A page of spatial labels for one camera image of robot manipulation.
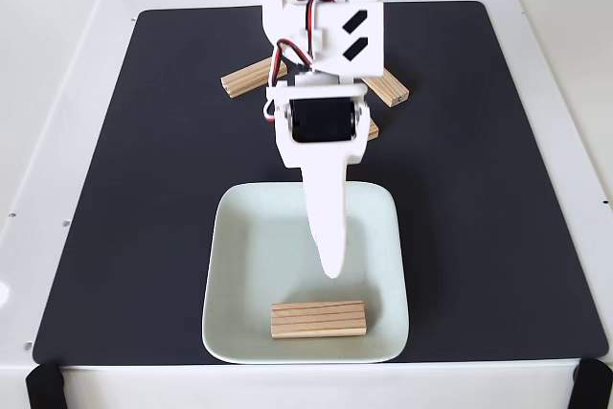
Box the pale green square plate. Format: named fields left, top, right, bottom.
left=200, top=181, right=411, bottom=365

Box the black table mat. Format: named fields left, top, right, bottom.
left=32, top=0, right=608, bottom=366

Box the red black white servo cable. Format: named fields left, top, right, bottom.
left=261, top=0, right=403, bottom=124

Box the black corner bracket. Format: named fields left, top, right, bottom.
left=569, top=358, right=613, bottom=409
left=24, top=361, right=66, bottom=409

